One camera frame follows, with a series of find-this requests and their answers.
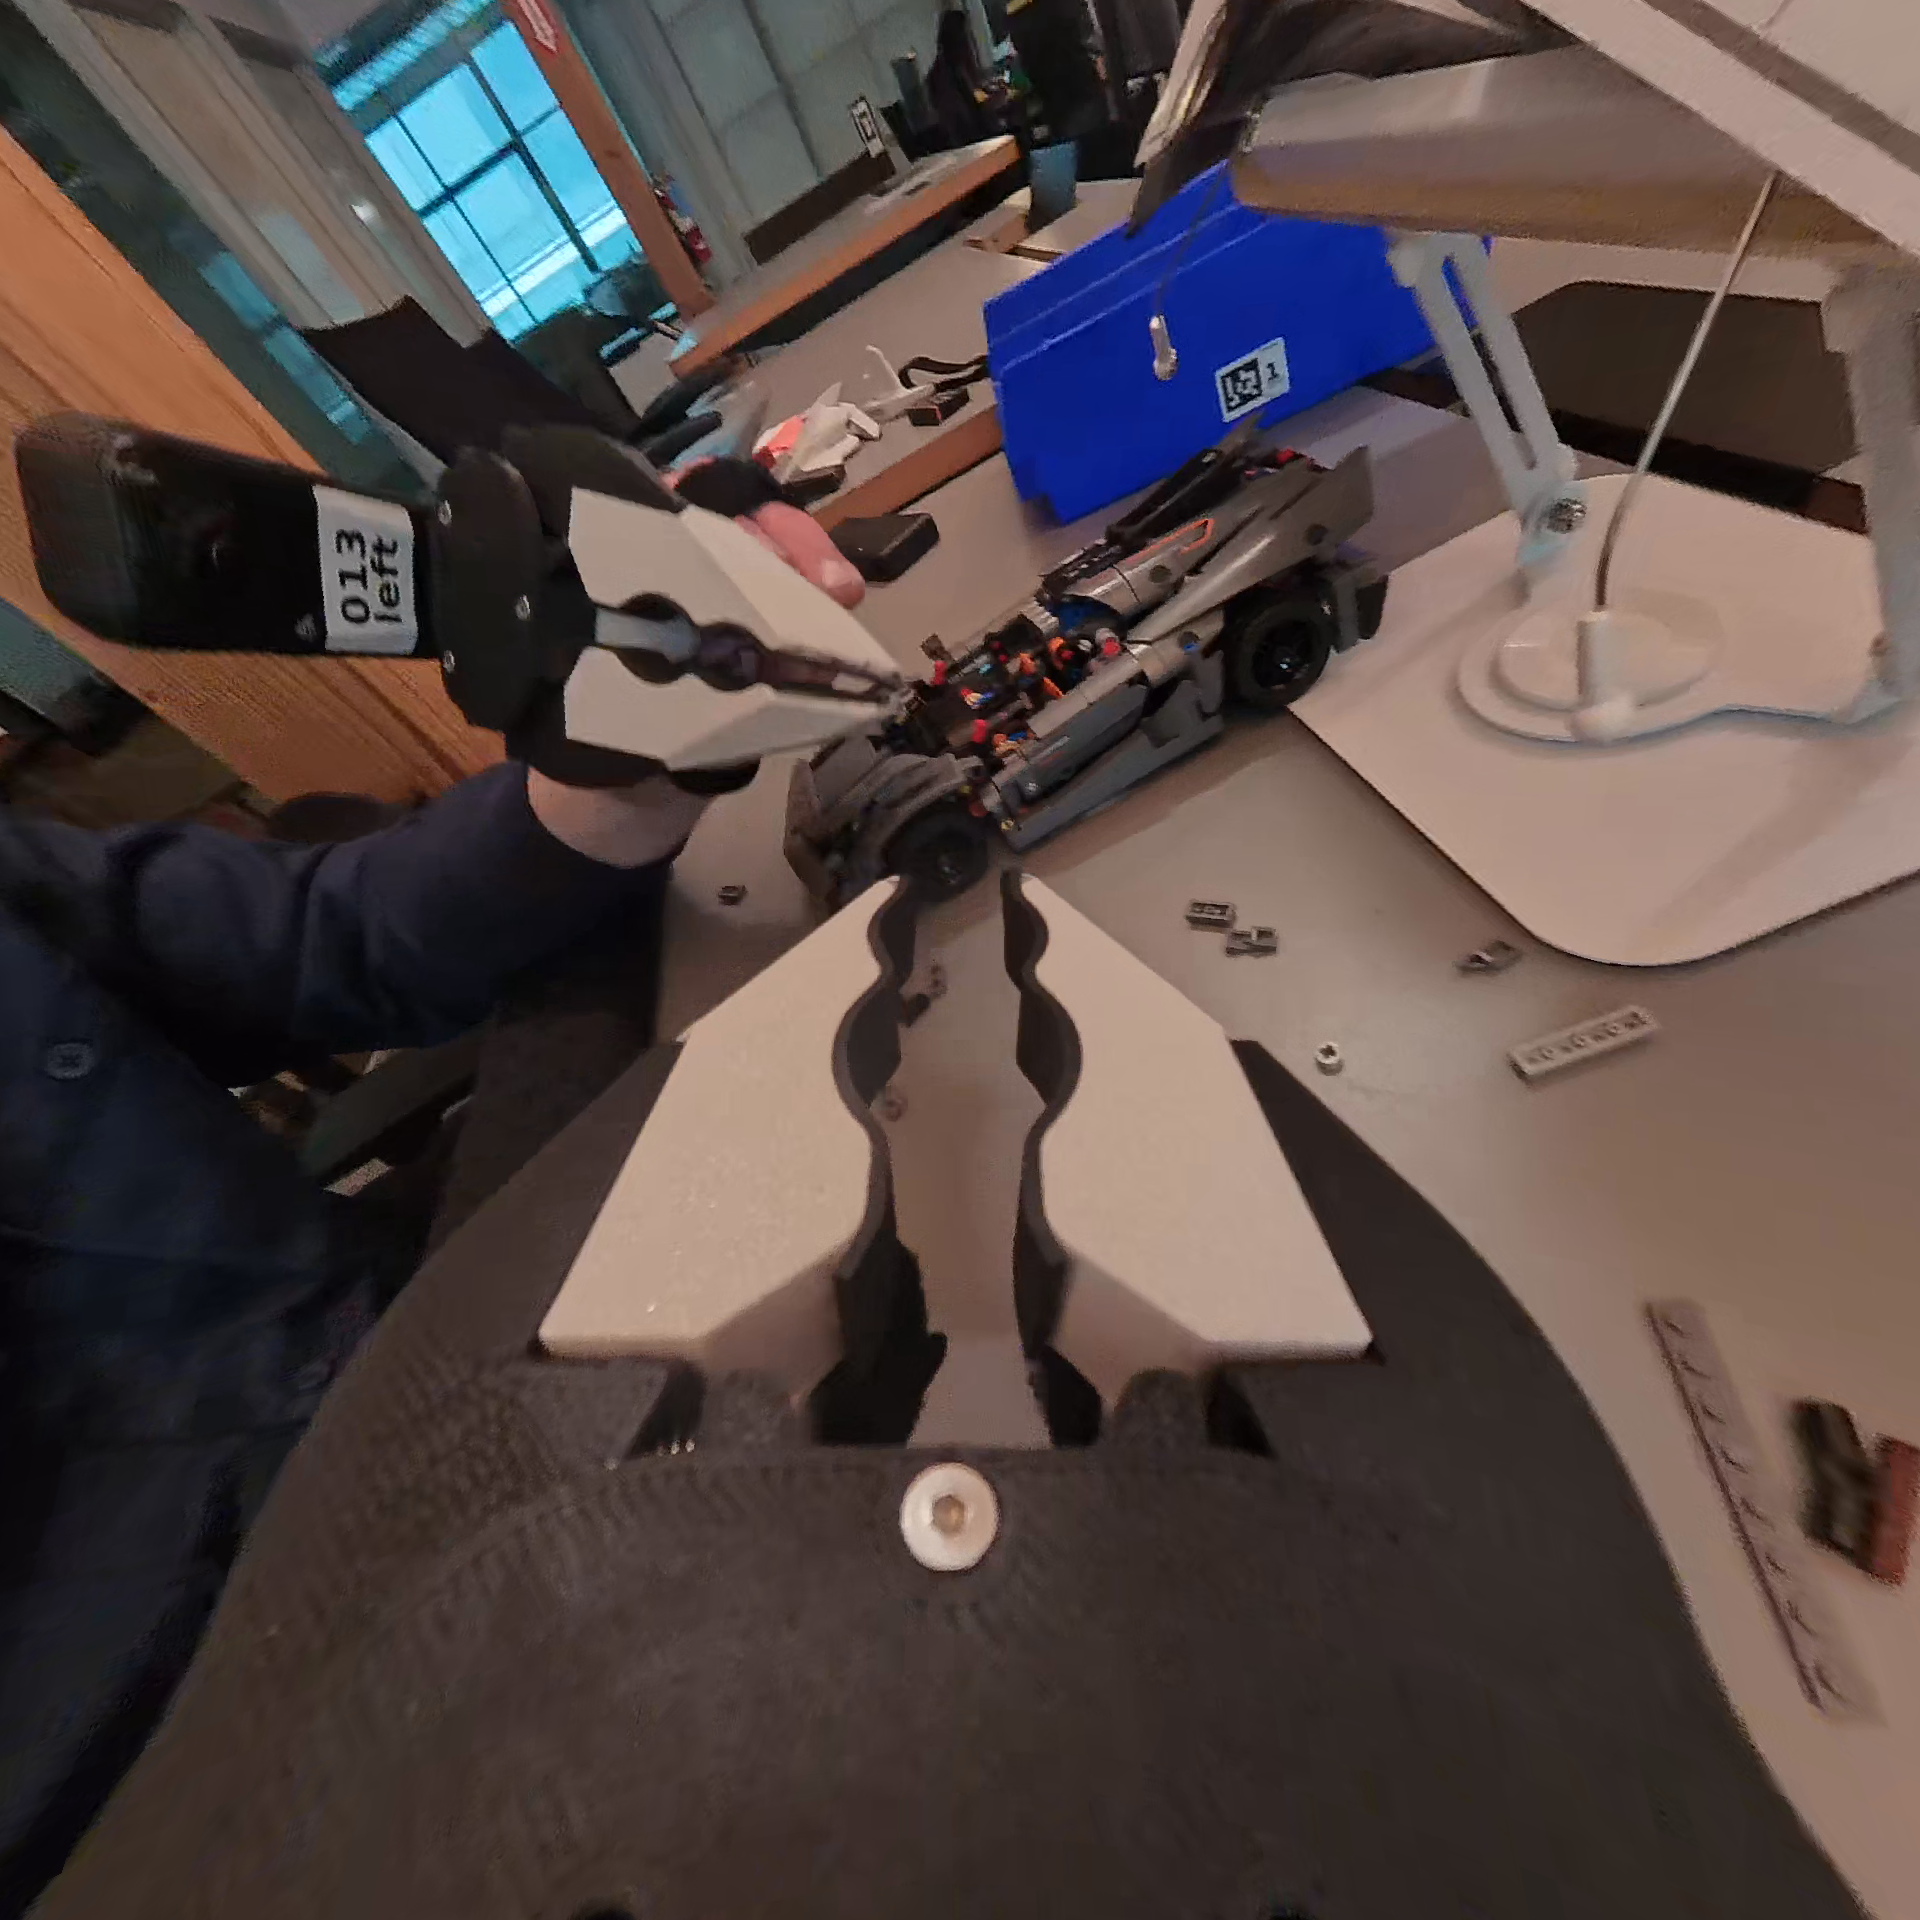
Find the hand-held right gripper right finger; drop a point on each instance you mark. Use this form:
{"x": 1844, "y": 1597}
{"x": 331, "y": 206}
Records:
{"x": 1201, "y": 1200}

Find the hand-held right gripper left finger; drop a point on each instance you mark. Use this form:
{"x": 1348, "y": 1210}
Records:
{"x": 705, "y": 1200}

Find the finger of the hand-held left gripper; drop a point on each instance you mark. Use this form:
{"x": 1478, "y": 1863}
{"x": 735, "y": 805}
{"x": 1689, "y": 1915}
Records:
{"x": 675, "y": 721}
{"x": 705, "y": 563}

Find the grey lego sports car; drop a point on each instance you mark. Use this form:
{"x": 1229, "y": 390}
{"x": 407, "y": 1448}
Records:
{"x": 1142, "y": 645}

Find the lego instruction book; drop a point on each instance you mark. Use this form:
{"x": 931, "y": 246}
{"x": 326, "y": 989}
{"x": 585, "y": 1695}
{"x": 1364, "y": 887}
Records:
{"x": 1725, "y": 61}

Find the person's left forearm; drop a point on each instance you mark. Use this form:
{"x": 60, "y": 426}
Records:
{"x": 377, "y": 930}

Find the light grey long lego plate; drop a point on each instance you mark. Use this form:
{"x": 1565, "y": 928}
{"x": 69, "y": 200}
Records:
{"x": 1583, "y": 1040}

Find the dark grey long lego plate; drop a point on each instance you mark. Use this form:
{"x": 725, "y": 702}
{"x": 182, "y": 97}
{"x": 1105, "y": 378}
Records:
{"x": 1756, "y": 1501}

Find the black and brown lego connector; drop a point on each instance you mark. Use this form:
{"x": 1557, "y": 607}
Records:
{"x": 1852, "y": 1483}

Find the person's left hand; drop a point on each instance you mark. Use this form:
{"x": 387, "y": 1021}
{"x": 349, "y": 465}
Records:
{"x": 819, "y": 558}

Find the white hand tool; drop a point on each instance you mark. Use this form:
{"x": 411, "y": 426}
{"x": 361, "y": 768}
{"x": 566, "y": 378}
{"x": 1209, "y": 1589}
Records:
{"x": 819, "y": 434}

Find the black oval object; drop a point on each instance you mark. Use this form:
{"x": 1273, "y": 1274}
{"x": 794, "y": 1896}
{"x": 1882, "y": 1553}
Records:
{"x": 885, "y": 542}

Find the black office chair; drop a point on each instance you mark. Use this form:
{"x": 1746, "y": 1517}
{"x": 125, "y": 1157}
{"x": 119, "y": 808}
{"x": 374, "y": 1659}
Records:
{"x": 451, "y": 376}

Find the red fire extinguisher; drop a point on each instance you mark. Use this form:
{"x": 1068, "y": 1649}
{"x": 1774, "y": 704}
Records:
{"x": 682, "y": 224}

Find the wooden background workbench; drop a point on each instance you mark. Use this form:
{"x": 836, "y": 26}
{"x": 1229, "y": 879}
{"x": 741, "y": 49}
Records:
{"x": 855, "y": 255}

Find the blue storage bin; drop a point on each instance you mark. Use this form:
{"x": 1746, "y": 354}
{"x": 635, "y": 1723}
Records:
{"x": 1110, "y": 390}

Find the white rounded board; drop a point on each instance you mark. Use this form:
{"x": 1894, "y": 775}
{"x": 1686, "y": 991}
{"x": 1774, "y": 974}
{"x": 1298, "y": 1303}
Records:
{"x": 1651, "y": 840}

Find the person's navy clothing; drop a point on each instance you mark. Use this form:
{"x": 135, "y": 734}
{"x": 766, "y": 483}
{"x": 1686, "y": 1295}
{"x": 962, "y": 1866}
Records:
{"x": 119, "y": 1277}

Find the grey metal stand pole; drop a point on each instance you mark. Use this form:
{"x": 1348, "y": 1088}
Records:
{"x": 1882, "y": 450}
{"x": 1485, "y": 376}

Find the dark inset desk panel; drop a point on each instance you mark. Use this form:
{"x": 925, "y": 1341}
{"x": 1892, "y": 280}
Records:
{"x": 1725, "y": 390}

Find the light grey lego bracket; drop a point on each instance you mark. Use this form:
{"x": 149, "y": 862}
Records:
{"x": 1492, "y": 957}

